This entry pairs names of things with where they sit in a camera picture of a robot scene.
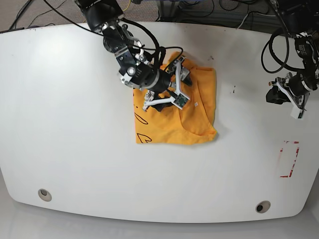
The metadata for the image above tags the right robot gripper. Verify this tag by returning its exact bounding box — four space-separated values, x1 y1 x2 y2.
119 56 192 112

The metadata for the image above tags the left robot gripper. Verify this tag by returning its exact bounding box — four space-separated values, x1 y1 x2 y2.
266 72 319 108

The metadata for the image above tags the orange yellow t-shirt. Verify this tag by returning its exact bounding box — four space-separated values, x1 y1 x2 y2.
133 59 217 145

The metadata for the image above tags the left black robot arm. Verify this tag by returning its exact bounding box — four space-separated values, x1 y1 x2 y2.
264 0 319 111

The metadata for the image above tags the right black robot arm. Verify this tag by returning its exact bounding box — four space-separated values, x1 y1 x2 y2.
75 0 192 112

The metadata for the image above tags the red tape rectangle marking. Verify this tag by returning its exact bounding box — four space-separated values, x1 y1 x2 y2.
276 141 300 178

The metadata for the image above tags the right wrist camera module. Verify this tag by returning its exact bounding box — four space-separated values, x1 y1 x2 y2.
173 94 189 110

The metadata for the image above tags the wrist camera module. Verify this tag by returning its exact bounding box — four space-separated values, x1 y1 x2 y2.
173 94 189 110
291 106 306 120

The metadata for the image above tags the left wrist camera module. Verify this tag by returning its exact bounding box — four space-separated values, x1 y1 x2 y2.
291 106 306 120

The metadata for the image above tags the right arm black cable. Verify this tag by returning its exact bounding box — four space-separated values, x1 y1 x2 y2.
42 0 185 73

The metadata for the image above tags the white cable on floor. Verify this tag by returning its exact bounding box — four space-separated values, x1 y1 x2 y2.
236 10 277 29

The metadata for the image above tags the right table cable grommet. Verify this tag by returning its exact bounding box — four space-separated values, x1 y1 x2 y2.
255 201 271 214

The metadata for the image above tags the table cable grommet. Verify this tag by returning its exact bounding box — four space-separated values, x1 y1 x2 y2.
255 201 271 214
38 189 52 202

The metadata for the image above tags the left table cable grommet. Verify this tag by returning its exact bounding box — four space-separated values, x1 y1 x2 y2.
38 189 52 202

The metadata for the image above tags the black cable on floor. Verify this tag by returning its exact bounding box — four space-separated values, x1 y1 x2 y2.
8 0 58 29

